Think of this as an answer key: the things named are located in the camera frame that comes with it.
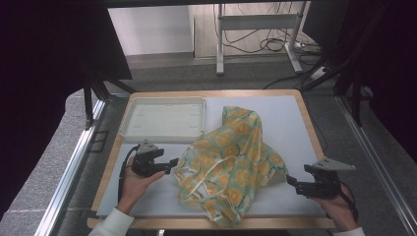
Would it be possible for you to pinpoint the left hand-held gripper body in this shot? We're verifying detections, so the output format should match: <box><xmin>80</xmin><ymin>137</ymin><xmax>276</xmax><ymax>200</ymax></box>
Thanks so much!
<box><xmin>131</xmin><ymin>140</ymin><xmax>170</xmax><ymax>178</ymax></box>

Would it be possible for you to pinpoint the aluminium rail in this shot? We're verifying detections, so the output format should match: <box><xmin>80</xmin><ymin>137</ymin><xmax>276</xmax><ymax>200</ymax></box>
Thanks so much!
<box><xmin>337</xmin><ymin>96</ymin><xmax>417</xmax><ymax>235</ymax></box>
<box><xmin>33</xmin><ymin>99</ymin><xmax>109</xmax><ymax>236</ymax></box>

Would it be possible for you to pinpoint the white power strip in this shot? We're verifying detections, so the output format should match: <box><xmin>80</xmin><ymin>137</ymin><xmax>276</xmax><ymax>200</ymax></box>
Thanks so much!
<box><xmin>309</xmin><ymin>66</ymin><xmax>328</xmax><ymax>82</ymax></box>

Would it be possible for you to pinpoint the dark curtain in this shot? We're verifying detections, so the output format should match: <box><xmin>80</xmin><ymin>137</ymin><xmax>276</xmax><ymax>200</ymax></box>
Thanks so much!
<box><xmin>303</xmin><ymin>0</ymin><xmax>417</xmax><ymax>163</ymax></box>
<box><xmin>0</xmin><ymin>0</ymin><xmax>133</xmax><ymax>219</ymax></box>

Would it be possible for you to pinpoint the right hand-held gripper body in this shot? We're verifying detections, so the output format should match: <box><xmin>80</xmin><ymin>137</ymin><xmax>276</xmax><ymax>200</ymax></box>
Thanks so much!
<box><xmin>303</xmin><ymin>156</ymin><xmax>357</xmax><ymax>200</ymax></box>

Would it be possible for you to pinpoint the white plastic tray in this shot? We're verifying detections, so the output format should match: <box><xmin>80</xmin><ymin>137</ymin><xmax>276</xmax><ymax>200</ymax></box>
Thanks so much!
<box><xmin>118</xmin><ymin>96</ymin><xmax>207</xmax><ymax>145</ymax></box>

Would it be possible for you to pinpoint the white metal desk frame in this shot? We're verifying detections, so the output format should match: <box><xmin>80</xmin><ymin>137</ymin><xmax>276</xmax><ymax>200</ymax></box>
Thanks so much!
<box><xmin>214</xmin><ymin>1</ymin><xmax>311</xmax><ymax>76</ymax></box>

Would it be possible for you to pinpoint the lemon print green bag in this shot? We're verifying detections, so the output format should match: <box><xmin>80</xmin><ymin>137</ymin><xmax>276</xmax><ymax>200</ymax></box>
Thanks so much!
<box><xmin>174</xmin><ymin>105</ymin><xmax>289</xmax><ymax>229</ymax></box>

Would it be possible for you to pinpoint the black metal stand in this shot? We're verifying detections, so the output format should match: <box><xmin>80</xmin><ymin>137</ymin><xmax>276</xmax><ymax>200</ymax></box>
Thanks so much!
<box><xmin>301</xmin><ymin>32</ymin><xmax>366</xmax><ymax>128</ymax></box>
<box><xmin>82</xmin><ymin>62</ymin><xmax>137</xmax><ymax>130</ymax></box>

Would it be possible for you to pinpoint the tangle of black floor cables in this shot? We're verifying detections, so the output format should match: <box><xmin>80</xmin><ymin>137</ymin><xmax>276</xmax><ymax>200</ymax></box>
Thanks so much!
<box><xmin>222</xmin><ymin>2</ymin><xmax>323</xmax><ymax>56</ymax></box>

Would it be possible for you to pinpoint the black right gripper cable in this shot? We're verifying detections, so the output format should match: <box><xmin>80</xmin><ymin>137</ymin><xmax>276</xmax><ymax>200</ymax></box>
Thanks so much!
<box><xmin>337</xmin><ymin>181</ymin><xmax>359</xmax><ymax>220</ymax></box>

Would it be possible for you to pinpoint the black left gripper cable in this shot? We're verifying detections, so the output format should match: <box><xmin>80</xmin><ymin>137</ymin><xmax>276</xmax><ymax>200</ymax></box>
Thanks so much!
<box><xmin>117</xmin><ymin>146</ymin><xmax>141</xmax><ymax>201</ymax></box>

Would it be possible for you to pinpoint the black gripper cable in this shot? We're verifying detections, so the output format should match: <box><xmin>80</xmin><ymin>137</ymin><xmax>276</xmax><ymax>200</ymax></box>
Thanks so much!
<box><xmin>117</xmin><ymin>146</ymin><xmax>141</xmax><ymax>201</ymax></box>
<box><xmin>337</xmin><ymin>181</ymin><xmax>359</xmax><ymax>220</ymax></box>

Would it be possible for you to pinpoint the person's left hand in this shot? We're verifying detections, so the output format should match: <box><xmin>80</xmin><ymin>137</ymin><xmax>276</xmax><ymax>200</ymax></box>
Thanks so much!
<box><xmin>116</xmin><ymin>156</ymin><xmax>166</xmax><ymax>214</ymax></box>

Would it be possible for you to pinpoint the person's right hand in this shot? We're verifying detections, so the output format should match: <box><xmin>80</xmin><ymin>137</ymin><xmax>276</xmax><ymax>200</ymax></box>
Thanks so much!
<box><xmin>313</xmin><ymin>185</ymin><xmax>359</xmax><ymax>232</ymax></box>

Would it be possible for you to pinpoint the black floor cable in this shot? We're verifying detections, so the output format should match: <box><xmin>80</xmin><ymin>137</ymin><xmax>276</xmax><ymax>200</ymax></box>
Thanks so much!
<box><xmin>263</xmin><ymin>72</ymin><xmax>316</xmax><ymax>90</ymax></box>

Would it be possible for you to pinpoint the pale blue table mat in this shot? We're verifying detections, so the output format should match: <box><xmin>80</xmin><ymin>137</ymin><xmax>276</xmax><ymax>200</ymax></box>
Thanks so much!
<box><xmin>96</xmin><ymin>95</ymin><xmax>335</xmax><ymax>217</ymax></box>

